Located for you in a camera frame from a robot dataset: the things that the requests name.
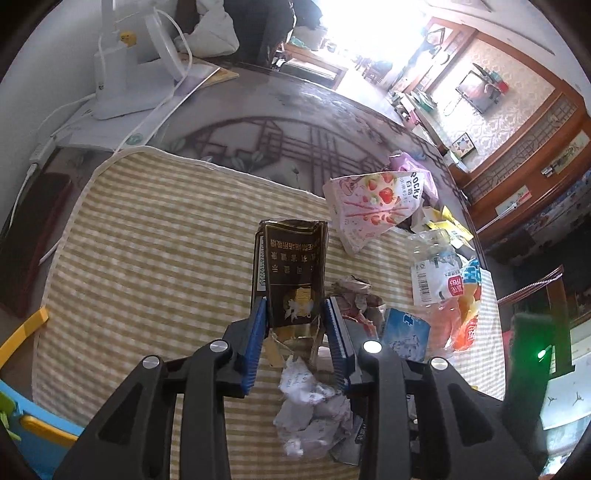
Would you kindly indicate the striped beige table mat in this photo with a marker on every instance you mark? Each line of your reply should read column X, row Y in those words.
column 156, row 258

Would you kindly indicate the white pillow bag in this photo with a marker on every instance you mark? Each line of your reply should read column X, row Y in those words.
column 208, row 29

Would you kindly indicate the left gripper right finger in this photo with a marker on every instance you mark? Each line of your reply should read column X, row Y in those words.
column 422, row 420

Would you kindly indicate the black gold cigarette carton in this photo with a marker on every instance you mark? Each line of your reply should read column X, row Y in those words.
column 289, row 271

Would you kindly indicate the small blue card box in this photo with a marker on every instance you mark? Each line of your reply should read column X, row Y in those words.
column 406, row 334

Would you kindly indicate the white desk fan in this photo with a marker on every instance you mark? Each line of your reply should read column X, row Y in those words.
column 124, row 85

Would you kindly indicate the yellow snack box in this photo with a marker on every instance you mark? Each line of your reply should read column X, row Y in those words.
column 444, row 220

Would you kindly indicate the black clothes pile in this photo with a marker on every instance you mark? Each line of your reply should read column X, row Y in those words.
column 262, row 25

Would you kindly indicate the red bin green rim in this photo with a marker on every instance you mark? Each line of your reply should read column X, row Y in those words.
column 533, row 342

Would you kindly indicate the pink strawberry pocky box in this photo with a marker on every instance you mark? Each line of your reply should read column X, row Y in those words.
column 363, row 207

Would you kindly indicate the crumpled white paper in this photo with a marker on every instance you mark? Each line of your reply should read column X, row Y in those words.
column 314, row 416

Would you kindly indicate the wall mounted television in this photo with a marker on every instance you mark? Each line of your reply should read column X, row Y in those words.
column 478, row 92

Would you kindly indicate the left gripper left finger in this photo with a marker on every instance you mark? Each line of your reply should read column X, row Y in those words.
column 130, row 436

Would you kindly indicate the orange blue snack bag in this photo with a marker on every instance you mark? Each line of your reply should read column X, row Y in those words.
column 454, row 322

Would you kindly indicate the clear plastic bottle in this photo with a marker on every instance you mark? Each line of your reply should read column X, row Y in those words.
column 436, row 270

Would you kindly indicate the patterned grey table cloth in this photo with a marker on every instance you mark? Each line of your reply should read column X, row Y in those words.
column 296, row 133

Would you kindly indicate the pink plastic bag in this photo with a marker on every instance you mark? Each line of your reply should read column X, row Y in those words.
column 404, row 162

